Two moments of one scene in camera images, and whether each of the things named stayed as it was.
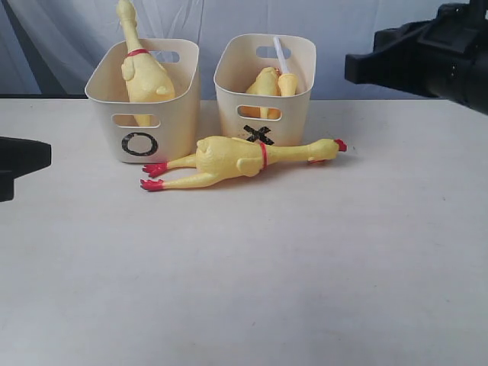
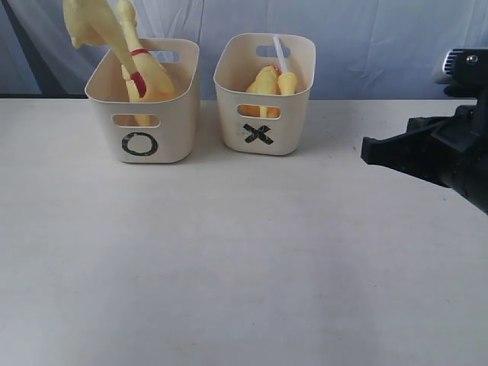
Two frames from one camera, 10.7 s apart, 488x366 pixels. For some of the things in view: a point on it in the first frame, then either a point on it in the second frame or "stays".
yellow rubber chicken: (227, 157) -> (99, 22)
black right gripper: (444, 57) -> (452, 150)
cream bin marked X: (277, 120) stays
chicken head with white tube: (287, 80) stays
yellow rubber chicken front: (146, 77) stays
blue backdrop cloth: (49, 48) stays
